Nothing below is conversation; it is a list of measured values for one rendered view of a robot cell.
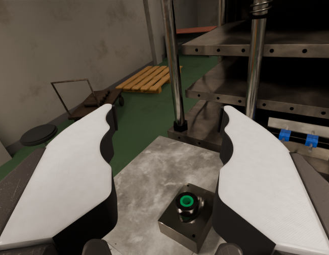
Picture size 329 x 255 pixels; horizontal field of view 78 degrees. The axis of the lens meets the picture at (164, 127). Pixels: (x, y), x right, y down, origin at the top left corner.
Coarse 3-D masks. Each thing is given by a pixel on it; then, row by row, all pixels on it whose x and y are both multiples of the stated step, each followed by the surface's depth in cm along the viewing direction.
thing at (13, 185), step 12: (36, 156) 7; (24, 168) 7; (12, 180) 6; (24, 180) 6; (0, 192) 6; (12, 192) 6; (0, 204) 6; (12, 204) 6; (0, 216) 5; (0, 228) 5; (0, 252) 5; (12, 252) 5; (24, 252) 5; (36, 252) 5; (48, 252) 5
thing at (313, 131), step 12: (276, 120) 97; (288, 120) 94; (300, 120) 93; (312, 120) 91; (324, 120) 90; (276, 132) 100; (288, 132) 97; (300, 132) 94; (312, 132) 91; (324, 132) 88; (288, 144) 100; (300, 144) 97; (324, 144) 91; (312, 156) 96; (324, 156) 93
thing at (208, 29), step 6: (180, 30) 568; (186, 30) 553; (192, 30) 538; (198, 30) 525; (204, 30) 512; (210, 30) 505; (180, 36) 603; (186, 36) 595; (192, 36) 587; (198, 36) 579
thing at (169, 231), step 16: (192, 192) 78; (208, 192) 77; (176, 208) 73; (208, 208) 72; (160, 224) 70; (176, 224) 68; (192, 224) 68; (208, 224) 69; (176, 240) 70; (192, 240) 63
